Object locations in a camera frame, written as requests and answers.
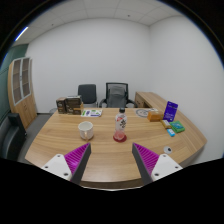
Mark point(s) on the black mesh office chair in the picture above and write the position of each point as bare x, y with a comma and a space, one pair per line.
117, 96

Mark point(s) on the red round coaster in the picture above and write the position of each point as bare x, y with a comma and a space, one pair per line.
115, 140

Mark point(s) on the small yellow box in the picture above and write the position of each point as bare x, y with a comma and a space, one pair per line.
166, 124

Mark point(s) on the orange cardboard box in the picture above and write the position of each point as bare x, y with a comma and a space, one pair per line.
154, 116

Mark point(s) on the small blue box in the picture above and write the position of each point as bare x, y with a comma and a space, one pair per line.
171, 132

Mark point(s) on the white green leaflet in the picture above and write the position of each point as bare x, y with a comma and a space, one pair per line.
91, 113

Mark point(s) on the black leather chair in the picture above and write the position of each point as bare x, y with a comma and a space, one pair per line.
12, 137

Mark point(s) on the clear plastic water bottle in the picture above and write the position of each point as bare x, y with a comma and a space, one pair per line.
120, 124

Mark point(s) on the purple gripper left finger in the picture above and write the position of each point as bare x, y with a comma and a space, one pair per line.
70, 166

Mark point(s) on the wooden glass-door cabinet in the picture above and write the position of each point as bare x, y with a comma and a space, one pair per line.
20, 91

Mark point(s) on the green box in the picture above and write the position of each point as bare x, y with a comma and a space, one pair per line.
177, 126

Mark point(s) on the wooden side desk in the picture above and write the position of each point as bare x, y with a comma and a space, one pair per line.
150, 100

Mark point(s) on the round grey plate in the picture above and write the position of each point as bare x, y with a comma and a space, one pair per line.
141, 113

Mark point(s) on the white ceramic mug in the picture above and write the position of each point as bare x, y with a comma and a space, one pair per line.
86, 130

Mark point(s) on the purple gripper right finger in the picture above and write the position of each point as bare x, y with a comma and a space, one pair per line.
152, 166

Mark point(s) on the brown cardboard boxes stack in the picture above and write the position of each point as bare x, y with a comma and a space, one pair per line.
72, 105

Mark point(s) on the grey office chair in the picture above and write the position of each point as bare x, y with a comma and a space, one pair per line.
88, 93

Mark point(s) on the desk cable grommet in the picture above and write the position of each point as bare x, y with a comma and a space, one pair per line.
167, 149

